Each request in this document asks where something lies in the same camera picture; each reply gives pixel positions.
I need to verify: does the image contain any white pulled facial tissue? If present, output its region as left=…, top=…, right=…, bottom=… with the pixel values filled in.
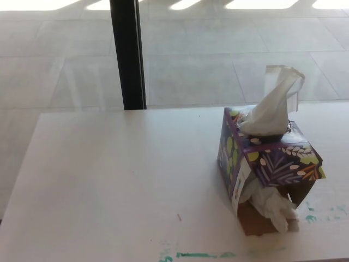
left=239, top=64, right=305, bottom=136

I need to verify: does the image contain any black window frame post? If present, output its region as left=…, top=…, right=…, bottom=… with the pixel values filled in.
left=109, top=0, right=148, bottom=111

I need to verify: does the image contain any crumpled white tissue bunch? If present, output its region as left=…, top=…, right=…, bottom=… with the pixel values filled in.
left=241, top=185, right=300, bottom=233

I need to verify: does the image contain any purple leaf-print tissue box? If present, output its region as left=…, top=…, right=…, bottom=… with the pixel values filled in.
left=216, top=106, right=327, bottom=237

